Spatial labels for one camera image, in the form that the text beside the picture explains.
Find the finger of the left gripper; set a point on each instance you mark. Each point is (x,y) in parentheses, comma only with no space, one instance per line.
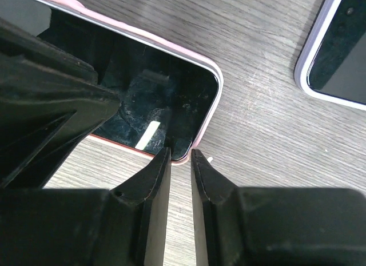
(50,101)

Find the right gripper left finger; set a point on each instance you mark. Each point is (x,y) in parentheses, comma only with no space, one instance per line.
(122,226)

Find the blue phone black screen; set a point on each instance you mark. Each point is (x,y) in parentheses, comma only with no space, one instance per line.
(338,69)

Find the white phone black screen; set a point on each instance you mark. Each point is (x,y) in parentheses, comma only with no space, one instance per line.
(160,100)

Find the lilac phone case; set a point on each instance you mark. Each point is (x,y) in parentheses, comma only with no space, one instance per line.
(309,51)

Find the pink phone case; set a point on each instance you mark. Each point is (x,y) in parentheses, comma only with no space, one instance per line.
(211,105)

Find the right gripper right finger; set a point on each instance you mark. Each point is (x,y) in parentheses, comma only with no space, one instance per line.
(243,225)

